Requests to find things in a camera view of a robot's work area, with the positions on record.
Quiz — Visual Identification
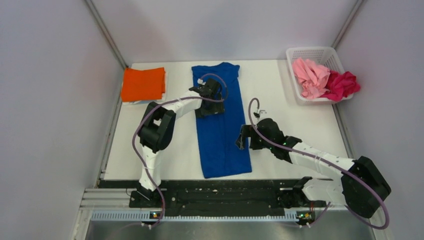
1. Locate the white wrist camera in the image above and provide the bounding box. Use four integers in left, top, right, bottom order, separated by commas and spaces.
197, 78, 205, 85
253, 109, 268, 121

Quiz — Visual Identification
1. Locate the light pink t shirt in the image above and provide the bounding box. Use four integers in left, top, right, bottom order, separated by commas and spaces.
292, 58, 331, 100

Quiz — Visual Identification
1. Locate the left corner aluminium post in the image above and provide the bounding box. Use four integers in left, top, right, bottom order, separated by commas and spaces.
83, 0, 128, 69

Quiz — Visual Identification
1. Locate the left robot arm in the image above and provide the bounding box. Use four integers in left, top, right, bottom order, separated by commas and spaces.
129, 78, 229, 209

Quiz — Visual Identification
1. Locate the magenta t shirt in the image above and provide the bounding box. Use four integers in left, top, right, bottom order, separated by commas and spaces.
321, 70, 361, 102

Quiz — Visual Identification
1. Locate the corner aluminium post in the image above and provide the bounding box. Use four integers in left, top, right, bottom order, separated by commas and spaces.
83, 0, 128, 69
331, 0, 367, 49

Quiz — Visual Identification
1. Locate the white plastic basket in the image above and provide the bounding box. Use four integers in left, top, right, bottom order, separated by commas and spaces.
286, 46, 345, 106

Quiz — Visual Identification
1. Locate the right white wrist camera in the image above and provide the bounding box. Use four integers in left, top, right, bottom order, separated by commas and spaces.
253, 109, 268, 121

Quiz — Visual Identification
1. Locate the right corner aluminium post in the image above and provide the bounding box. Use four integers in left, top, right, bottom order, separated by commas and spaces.
331, 0, 367, 49

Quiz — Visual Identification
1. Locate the white slotted cable duct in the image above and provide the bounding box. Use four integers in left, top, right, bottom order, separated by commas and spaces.
91, 208, 312, 223

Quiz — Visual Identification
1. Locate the blue t shirt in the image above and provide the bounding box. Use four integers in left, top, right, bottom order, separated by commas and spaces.
191, 62, 252, 179

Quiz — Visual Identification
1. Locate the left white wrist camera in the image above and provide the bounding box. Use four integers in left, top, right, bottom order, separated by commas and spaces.
197, 78, 205, 85

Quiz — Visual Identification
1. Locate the folded orange t shirt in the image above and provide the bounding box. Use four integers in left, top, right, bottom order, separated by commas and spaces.
120, 67, 167, 103

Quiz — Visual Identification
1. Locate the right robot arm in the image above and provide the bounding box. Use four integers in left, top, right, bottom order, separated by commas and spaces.
235, 118, 392, 219

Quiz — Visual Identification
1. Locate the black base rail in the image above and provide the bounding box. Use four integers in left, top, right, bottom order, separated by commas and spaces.
98, 179, 327, 217

